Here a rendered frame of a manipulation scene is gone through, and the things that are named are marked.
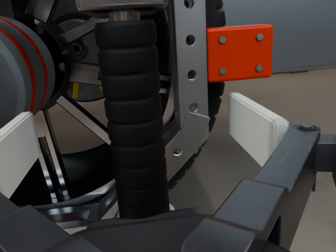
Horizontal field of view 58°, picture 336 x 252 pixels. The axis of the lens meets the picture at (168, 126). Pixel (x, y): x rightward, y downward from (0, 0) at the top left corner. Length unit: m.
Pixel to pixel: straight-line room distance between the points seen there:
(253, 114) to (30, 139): 0.13
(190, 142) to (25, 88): 0.22
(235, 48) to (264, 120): 0.27
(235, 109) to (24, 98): 0.20
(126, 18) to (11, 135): 0.09
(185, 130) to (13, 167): 0.28
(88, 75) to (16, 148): 0.34
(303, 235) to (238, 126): 1.32
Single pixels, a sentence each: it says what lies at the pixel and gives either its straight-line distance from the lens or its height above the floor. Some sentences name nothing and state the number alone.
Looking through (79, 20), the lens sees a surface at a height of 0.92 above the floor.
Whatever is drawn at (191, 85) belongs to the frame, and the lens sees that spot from 0.41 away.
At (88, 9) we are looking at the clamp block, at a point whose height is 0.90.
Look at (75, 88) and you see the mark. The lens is 0.96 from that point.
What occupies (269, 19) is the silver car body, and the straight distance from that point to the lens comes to 0.92.
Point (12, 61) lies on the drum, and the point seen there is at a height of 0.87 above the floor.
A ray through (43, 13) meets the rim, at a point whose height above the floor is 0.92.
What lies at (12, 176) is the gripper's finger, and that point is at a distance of 0.17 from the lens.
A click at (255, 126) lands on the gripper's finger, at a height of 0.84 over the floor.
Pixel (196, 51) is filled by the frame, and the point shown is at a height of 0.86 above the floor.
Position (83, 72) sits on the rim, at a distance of 0.51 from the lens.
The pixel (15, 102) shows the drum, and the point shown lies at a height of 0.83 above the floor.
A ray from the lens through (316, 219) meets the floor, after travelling 1.62.
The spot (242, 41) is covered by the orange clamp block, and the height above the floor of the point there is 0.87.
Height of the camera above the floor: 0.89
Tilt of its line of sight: 18 degrees down
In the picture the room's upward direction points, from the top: 4 degrees counter-clockwise
